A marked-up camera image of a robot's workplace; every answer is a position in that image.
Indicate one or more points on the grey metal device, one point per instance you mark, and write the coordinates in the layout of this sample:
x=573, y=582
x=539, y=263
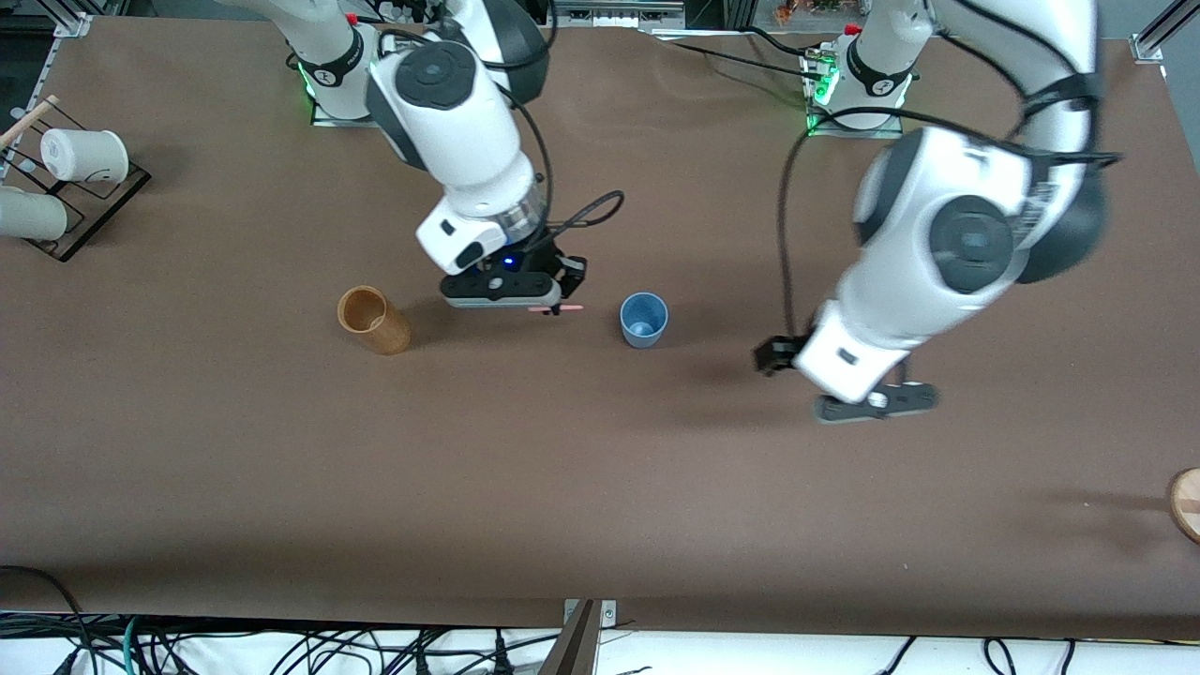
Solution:
x=614, y=14

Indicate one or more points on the blue cup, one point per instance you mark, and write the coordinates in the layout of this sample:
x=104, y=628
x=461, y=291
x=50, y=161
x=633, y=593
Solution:
x=647, y=335

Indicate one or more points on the metal table edge bracket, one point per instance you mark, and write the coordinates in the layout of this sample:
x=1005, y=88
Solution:
x=607, y=614

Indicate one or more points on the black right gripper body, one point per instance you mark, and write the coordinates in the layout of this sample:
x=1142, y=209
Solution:
x=555, y=262

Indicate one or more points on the brown wooden cup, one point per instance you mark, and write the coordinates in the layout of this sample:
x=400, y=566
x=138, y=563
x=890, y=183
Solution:
x=380, y=328

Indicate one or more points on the aluminium frame profile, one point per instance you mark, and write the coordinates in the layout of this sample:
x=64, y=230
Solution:
x=73, y=23
x=1148, y=47

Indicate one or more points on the brown table cover sheet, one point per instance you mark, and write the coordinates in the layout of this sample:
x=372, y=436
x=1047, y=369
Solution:
x=600, y=450

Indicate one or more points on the black cup rack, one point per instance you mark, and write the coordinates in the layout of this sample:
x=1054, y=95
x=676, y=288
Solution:
x=94, y=220

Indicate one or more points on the dark angled metal bar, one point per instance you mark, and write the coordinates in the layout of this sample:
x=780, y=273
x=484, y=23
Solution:
x=574, y=652

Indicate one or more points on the pink chopstick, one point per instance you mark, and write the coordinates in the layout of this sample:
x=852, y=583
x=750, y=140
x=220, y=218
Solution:
x=574, y=307

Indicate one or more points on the wooden stick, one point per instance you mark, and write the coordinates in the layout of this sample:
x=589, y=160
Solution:
x=37, y=111

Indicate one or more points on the white paper cup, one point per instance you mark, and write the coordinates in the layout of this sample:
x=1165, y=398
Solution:
x=80, y=155
x=33, y=214

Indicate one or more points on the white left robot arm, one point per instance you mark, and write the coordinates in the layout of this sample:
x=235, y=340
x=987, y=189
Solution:
x=937, y=234

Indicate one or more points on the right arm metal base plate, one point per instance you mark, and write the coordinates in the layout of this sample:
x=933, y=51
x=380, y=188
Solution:
x=323, y=120

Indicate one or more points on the round wooden disc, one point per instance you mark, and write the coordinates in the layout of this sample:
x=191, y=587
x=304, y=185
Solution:
x=1186, y=506

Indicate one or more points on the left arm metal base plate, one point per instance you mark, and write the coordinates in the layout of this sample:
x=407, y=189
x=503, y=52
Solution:
x=862, y=133

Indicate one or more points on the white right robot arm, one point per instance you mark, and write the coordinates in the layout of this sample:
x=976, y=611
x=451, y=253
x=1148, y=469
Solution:
x=459, y=131

